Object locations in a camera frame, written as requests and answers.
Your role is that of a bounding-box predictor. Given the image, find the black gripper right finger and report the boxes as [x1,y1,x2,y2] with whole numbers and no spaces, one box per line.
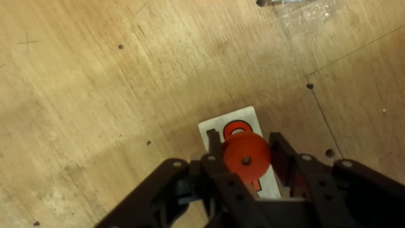
[269,131,405,228]

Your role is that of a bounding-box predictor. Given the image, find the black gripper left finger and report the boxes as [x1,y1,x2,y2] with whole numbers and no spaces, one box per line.
[93,128,270,228]

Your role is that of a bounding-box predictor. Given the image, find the orange disc block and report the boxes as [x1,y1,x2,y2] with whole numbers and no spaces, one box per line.
[221,130,272,183]

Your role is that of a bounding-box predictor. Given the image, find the wooden number peg board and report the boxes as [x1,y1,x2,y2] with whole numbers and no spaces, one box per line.
[196,105,283,200]

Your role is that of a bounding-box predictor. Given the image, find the white wooden plank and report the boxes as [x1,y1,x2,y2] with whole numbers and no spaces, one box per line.
[254,0,340,33]

